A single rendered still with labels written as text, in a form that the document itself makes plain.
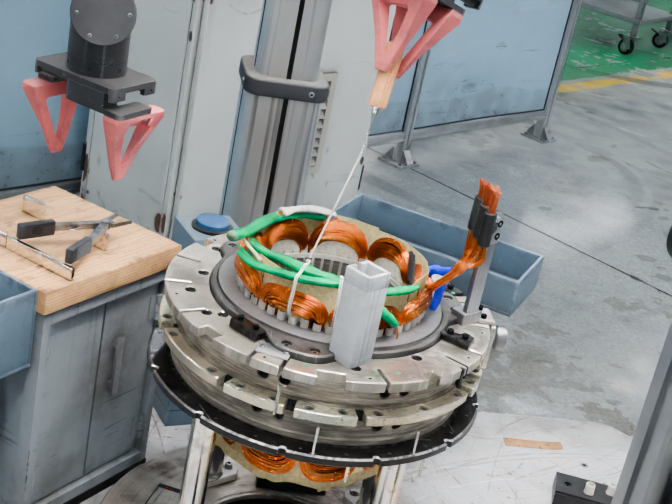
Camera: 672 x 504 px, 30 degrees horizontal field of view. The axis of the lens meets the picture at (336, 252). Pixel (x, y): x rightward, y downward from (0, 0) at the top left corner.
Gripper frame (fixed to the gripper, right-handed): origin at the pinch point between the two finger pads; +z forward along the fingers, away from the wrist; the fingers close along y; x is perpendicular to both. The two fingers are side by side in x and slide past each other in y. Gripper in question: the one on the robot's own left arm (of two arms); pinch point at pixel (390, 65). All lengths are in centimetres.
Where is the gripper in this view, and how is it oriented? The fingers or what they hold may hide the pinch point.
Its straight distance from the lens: 114.5
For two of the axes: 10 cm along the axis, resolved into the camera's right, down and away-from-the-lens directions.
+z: -3.8, 9.2, 0.7
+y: 6.3, 2.1, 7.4
